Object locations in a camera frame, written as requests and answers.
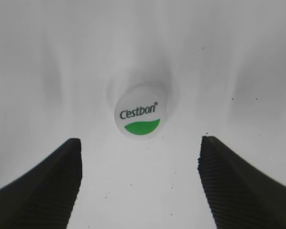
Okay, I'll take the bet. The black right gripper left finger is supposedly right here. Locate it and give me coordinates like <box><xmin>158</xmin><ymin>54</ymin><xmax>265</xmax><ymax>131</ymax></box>
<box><xmin>0</xmin><ymin>138</ymin><xmax>82</xmax><ymax>229</ymax></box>

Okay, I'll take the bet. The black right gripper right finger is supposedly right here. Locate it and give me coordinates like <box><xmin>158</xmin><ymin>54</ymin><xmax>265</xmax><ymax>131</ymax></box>
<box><xmin>197</xmin><ymin>136</ymin><xmax>286</xmax><ymax>229</ymax></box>

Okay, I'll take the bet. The white green bottle cap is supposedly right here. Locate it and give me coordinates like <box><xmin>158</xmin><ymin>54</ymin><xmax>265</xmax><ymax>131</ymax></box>
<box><xmin>114</xmin><ymin>86</ymin><xmax>167</xmax><ymax>140</ymax></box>

